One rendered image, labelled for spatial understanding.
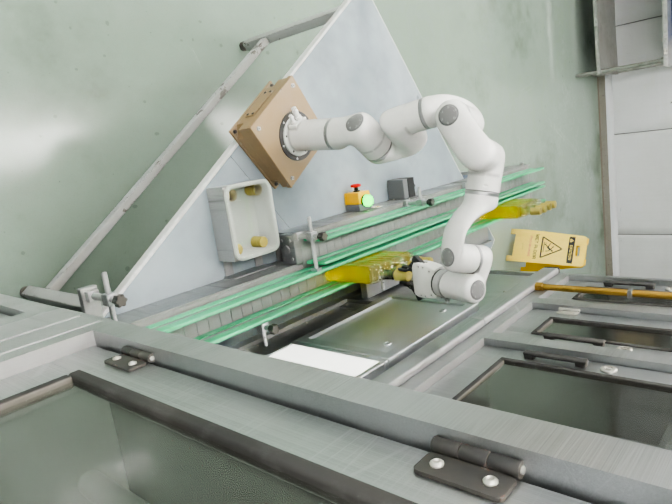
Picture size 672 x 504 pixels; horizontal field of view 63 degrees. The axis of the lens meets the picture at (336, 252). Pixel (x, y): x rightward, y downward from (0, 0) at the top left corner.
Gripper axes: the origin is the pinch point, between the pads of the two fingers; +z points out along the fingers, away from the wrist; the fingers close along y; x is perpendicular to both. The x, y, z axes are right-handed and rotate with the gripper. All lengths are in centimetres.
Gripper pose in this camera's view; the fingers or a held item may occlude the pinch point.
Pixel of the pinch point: (406, 275)
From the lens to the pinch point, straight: 165.4
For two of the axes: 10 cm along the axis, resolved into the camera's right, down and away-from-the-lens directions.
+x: -8.4, 2.0, -5.0
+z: -5.2, -0.9, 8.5
